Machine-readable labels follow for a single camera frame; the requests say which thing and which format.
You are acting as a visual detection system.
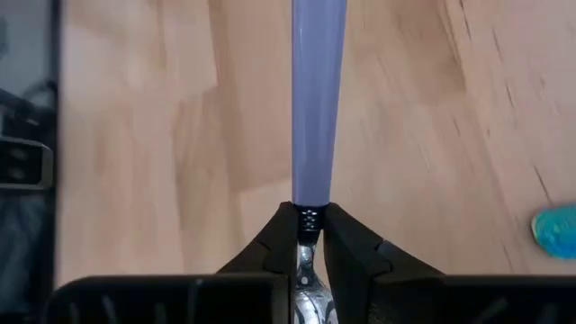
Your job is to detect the grey metal bracket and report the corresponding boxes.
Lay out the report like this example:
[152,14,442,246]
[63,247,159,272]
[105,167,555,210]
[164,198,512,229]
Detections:
[0,136,55,191]

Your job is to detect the lilac-handled silver spoon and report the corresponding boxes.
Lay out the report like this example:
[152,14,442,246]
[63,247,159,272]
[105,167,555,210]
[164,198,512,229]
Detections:
[290,0,348,324]

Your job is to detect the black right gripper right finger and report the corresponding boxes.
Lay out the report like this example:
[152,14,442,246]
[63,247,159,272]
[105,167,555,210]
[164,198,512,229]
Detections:
[322,202,576,324]

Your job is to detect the iridescent purple-teal spoon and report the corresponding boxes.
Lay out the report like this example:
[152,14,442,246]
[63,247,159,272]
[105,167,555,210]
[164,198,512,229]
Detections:
[530,204,576,261]

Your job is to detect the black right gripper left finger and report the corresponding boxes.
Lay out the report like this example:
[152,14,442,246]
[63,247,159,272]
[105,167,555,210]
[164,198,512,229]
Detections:
[47,202,299,324]

